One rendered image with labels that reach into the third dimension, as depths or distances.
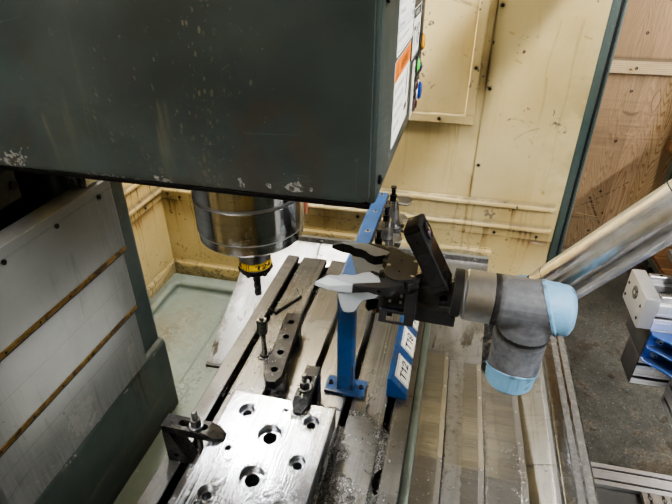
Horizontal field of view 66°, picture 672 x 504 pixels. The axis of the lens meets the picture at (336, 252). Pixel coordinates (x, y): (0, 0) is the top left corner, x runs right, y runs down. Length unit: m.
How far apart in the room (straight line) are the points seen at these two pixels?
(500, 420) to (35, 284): 1.18
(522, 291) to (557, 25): 1.05
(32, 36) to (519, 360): 0.74
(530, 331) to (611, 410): 2.02
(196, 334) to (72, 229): 0.98
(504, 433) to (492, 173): 0.80
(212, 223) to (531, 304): 0.45
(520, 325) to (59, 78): 0.66
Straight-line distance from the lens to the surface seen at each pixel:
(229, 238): 0.71
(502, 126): 1.72
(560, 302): 0.76
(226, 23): 0.57
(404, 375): 1.31
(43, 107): 0.72
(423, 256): 0.72
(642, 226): 0.84
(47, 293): 1.11
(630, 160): 3.56
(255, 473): 1.08
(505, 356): 0.81
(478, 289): 0.74
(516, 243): 1.90
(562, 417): 1.50
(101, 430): 1.41
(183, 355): 1.94
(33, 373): 1.14
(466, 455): 1.40
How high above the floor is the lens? 1.85
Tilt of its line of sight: 32 degrees down
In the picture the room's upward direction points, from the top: straight up
